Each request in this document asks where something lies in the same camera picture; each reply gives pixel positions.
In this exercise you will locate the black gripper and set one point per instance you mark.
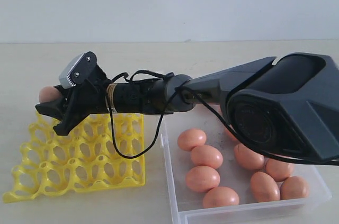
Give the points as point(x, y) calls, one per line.
point(100, 95)

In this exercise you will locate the brown egg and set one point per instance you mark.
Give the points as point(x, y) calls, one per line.
point(220, 197)
point(264, 188)
point(191, 138)
point(278, 170)
point(207, 156)
point(202, 179)
point(247, 158)
point(294, 187)
point(48, 94)
point(230, 135)

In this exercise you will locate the yellow plastic egg tray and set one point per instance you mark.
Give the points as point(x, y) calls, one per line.
point(101, 153)

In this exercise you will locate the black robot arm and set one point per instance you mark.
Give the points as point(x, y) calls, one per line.
point(283, 109)

